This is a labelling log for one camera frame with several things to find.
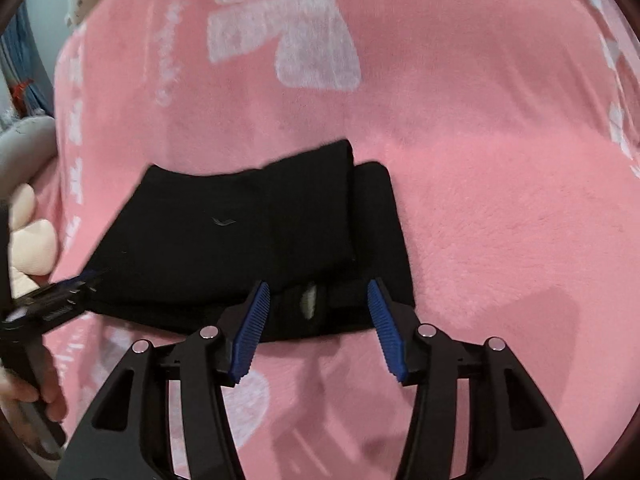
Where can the cream ribbed plush toy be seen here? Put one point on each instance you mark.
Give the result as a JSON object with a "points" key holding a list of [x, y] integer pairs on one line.
{"points": [[32, 250]]}

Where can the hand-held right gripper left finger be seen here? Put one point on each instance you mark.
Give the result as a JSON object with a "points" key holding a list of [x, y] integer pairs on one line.
{"points": [[250, 335]]}

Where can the blue striped cloth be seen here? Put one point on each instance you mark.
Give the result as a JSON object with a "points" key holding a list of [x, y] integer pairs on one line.
{"points": [[30, 60]]}

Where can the pink printed blanket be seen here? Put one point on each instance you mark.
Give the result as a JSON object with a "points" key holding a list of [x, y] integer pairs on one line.
{"points": [[475, 160]]}

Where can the black pants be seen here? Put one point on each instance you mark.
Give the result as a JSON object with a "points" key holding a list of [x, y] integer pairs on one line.
{"points": [[225, 240]]}

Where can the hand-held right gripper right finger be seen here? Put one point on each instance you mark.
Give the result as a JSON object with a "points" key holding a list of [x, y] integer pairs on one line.
{"points": [[387, 335]]}

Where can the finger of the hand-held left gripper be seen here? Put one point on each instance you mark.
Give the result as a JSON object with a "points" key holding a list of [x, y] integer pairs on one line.
{"points": [[65, 292]]}

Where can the grey plush toy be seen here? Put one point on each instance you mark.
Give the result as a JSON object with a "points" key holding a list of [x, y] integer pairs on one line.
{"points": [[22, 160]]}

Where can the person's left hand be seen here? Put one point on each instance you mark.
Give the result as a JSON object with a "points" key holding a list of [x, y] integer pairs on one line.
{"points": [[50, 400]]}

